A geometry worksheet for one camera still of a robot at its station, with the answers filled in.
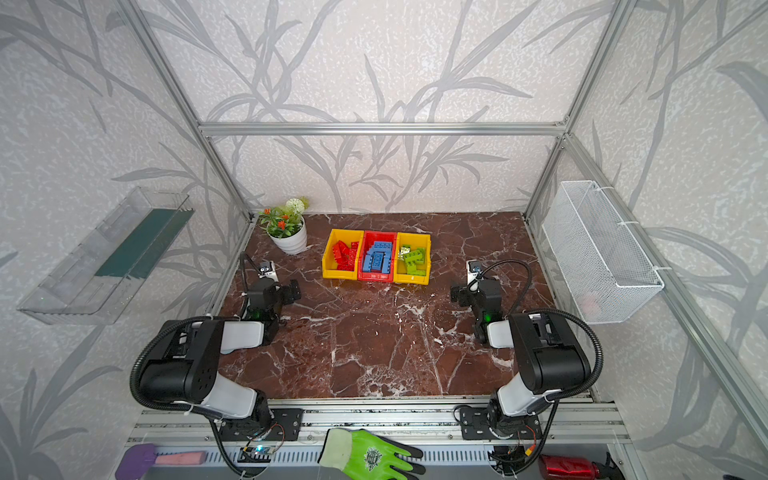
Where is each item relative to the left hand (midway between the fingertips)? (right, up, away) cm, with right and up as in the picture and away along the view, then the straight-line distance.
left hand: (282, 270), depth 94 cm
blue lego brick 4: (+29, +3, +10) cm, 31 cm away
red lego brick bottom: (+16, +4, +8) cm, 18 cm away
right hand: (+60, 0, +1) cm, 60 cm away
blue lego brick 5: (+32, +6, +11) cm, 34 cm away
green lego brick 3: (+41, 0, +7) cm, 42 cm away
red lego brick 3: (+18, +4, +10) cm, 21 cm away
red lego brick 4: (+18, +1, +10) cm, 21 cm away
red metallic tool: (+75, -42, -28) cm, 91 cm away
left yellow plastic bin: (+13, 0, +9) cm, 16 cm away
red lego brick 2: (+16, +6, +10) cm, 20 cm away
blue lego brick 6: (+28, +5, +11) cm, 30 cm away
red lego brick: (+21, +7, +14) cm, 26 cm away
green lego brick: (+42, +4, +8) cm, 43 cm away
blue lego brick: (+26, +2, +8) cm, 27 cm away
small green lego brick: (+39, +6, +11) cm, 41 cm away
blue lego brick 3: (+33, +1, +7) cm, 34 cm away
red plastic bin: (+26, +10, +11) cm, 30 cm away
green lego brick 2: (+44, +6, +8) cm, 45 cm away
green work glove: (+29, -41, -25) cm, 56 cm away
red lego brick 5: (+21, +4, +9) cm, 23 cm away
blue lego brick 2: (+30, +8, +10) cm, 33 cm away
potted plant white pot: (0, +14, +4) cm, 15 cm away
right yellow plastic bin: (+43, +9, +11) cm, 46 cm away
